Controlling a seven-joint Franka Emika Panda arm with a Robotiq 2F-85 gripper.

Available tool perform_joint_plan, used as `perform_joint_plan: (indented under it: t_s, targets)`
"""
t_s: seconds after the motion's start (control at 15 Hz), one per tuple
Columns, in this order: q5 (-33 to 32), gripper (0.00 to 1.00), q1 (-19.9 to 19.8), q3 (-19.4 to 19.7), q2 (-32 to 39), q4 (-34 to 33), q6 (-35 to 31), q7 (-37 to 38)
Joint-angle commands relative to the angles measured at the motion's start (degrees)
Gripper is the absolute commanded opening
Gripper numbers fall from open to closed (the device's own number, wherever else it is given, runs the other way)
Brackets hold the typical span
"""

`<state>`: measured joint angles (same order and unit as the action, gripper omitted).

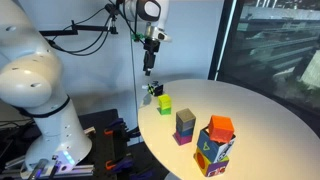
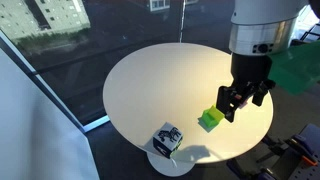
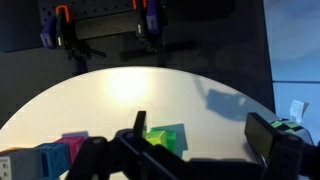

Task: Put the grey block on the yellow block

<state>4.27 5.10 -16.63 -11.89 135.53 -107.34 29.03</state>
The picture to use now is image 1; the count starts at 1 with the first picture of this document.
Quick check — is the white round table base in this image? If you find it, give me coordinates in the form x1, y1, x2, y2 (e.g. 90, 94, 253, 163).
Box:
164, 171, 182, 180

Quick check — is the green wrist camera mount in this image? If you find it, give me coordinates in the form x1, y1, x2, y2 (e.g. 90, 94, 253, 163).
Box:
131, 32, 145, 43

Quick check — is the orange block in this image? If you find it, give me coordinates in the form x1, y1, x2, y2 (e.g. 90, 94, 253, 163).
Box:
207, 114, 236, 144

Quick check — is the black perforated robot table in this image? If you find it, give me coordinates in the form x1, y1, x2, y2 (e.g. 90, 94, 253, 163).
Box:
0, 108, 144, 180

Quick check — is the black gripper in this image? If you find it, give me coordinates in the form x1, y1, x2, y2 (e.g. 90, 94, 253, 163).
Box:
142, 37, 162, 76

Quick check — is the blue triangle picture cube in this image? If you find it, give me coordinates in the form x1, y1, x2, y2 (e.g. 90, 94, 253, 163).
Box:
196, 125, 237, 164

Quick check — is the magenta block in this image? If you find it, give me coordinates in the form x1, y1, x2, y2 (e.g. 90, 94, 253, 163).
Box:
172, 131, 194, 146

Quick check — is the grey block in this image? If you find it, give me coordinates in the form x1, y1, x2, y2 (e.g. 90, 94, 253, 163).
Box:
175, 108, 197, 132

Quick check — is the yellow block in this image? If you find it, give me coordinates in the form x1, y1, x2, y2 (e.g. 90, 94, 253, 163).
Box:
157, 94, 173, 110

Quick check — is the thin grey hanging cable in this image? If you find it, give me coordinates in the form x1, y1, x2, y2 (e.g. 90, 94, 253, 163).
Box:
129, 33, 139, 129

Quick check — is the aluminium extrusion rail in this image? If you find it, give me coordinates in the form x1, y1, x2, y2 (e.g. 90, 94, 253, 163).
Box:
0, 162, 96, 180

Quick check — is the black looping cable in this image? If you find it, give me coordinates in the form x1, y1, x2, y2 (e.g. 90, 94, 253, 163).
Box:
45, 6, 116, 58

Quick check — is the black clamp orange tip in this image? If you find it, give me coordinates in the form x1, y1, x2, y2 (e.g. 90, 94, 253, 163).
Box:
105, 155, 155, 180
103, 117, 142, 142

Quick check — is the green block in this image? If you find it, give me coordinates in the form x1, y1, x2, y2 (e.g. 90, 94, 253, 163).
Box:
158, 106, 173, 116

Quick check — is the orange purple picture cube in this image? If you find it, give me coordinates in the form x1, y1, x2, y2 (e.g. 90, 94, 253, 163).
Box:
193, 146, 231, 178

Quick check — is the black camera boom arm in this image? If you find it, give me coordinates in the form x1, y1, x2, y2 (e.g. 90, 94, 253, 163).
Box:
38, 3, 120, 38

